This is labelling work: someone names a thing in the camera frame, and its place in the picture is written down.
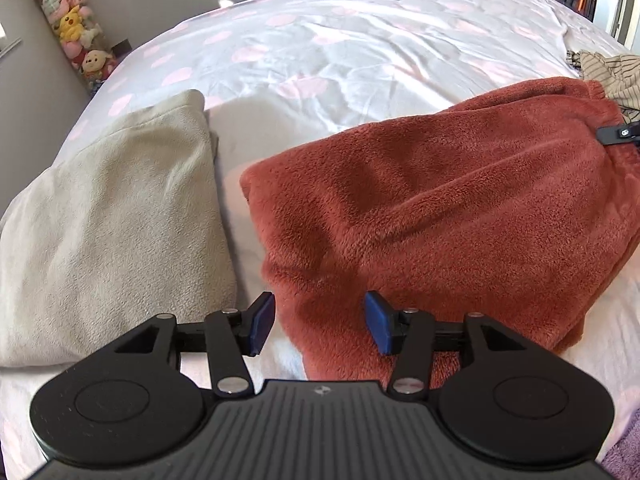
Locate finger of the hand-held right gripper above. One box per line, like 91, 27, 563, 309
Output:
597, 122, 640, 147

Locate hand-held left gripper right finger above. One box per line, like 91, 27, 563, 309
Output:
363, 290, 529, 400

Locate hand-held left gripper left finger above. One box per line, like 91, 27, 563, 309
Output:
114, 292, 277, 400

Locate rust red fleece garment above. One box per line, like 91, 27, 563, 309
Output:
239, 76, 640, 395

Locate beige striped garment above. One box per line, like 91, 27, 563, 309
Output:
565, 50, 640, 124

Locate beige fleece garment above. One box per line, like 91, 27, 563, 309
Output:
0, 89, 239, 368

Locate purple cloth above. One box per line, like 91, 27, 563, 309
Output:
602, 406, 640, 480

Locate bed with pink dotted sheet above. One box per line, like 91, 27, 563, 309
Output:
0, 0, 640, 480

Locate tube of plush toys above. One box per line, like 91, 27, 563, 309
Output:
21, 0, 122, 97

